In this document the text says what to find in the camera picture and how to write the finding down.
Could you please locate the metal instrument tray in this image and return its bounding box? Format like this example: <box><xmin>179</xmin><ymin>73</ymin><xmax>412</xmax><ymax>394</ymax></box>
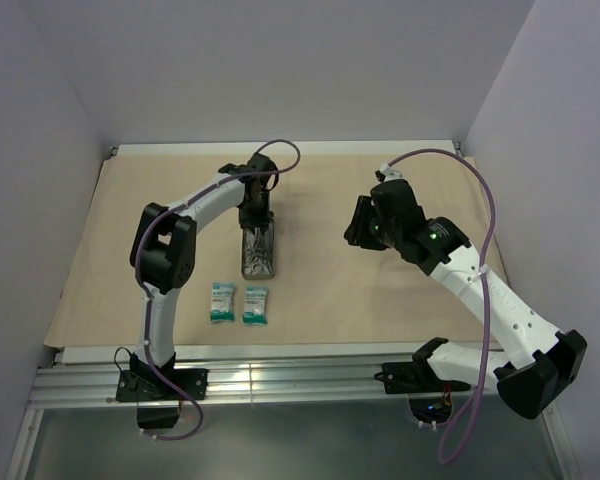
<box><xmin>239</xmin><ymin>219</ymin><xmax>280</xmax><ymax>281</ymax></box>

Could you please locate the beige cloth wrap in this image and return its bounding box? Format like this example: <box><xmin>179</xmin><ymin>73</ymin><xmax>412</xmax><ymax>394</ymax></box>
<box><xmin>45</xmin><ymin>152</ymin><xmax>482</xmax><ymax>348</ymax></box>

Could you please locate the teal sterile packet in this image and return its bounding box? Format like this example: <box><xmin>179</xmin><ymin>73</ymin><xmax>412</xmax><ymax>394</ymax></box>
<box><xmin>210</xmin><ymin>282</ymin><xmax>236</xmax><ymax>323</ymax></box>
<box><xmin>242</xmin><ymin>286</ymin><xmax>269</xmax><ymax>326</ymax></box>

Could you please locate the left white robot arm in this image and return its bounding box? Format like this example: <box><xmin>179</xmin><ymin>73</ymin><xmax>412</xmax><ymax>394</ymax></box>
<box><xmin>130</xmin><ymin>153</ymin><xmax>278</xmax><ymax>399</ymax></box>

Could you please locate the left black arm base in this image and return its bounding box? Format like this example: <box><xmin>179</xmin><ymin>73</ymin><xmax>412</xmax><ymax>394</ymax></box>
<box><xmin>115</xmin><ymin>368</ymin><xmax>209</xmax><ymax>430</ymax></box>

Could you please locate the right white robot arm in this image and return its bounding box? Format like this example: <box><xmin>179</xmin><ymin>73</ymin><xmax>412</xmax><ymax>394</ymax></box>
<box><xmin>344</xmin><ymin>180</ymin><xmax>587</xmax><ymax>419</ymax></box>

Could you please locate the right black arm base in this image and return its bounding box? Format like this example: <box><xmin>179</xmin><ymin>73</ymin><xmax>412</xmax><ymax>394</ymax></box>
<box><xmin>374</xmin><ymin>361</ymin><xmax>471</xmax><ymax>395</ymax></box>

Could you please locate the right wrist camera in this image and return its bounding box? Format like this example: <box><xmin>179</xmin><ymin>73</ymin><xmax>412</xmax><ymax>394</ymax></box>
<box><xmin>374</xmin><ymin>163</ymin><xmax>403</xmax><ymax>183</ymax></box>

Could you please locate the aluminium mounting rail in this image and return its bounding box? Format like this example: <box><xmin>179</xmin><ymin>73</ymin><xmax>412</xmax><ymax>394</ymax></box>
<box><xmin>27</xmin><ymin>352</ymin><xmax>554</xmax><ymax>409</ymax></box>

